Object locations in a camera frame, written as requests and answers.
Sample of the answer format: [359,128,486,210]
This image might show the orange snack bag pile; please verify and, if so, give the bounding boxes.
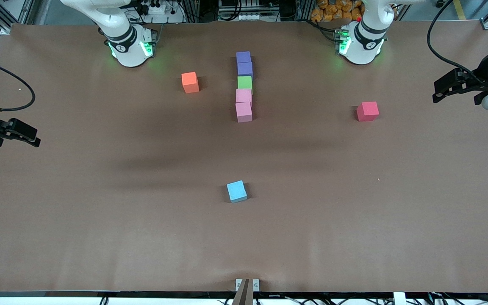
[311,0,365,22]

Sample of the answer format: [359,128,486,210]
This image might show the small metal bracket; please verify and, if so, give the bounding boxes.
[236,278,260,292]

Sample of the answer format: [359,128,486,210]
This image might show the brown paper table cover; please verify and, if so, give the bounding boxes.
[0,21,488,293]

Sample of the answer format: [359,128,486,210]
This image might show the red foam cube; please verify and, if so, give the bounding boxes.
[356,101,380,122]

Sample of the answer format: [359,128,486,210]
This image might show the light purple foam cube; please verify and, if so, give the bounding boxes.
[237,62,254,80]

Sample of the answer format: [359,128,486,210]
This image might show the metal equipment rack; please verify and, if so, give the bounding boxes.
[218,0,279,22]

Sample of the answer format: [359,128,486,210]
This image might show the blue foam cube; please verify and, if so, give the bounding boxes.
[227,180,248,203]

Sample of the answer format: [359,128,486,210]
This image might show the tangled floor cables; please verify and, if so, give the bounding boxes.
[424,286,488,305]

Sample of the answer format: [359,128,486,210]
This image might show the white power strip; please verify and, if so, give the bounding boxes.
[136,0,169,16]

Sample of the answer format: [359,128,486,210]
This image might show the orange foam cube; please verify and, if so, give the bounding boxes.
[181,71,200,94]

